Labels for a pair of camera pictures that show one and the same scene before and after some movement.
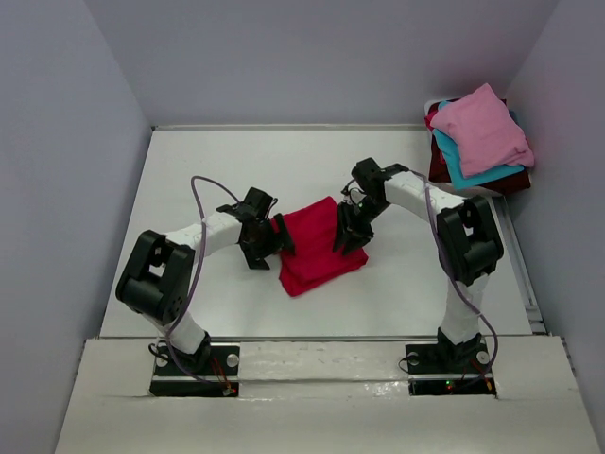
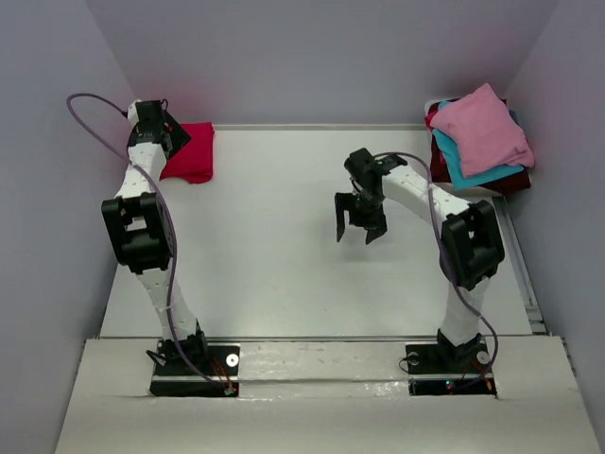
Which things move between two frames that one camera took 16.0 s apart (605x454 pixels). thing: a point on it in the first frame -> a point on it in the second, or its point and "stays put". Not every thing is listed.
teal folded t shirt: (452, 155) stays put
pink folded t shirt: (485, 132) stays put
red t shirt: (313, 232) -> (194, 162)
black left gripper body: (265, 242) -> (178, 136)
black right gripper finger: (352, 239) -> (376, 232)
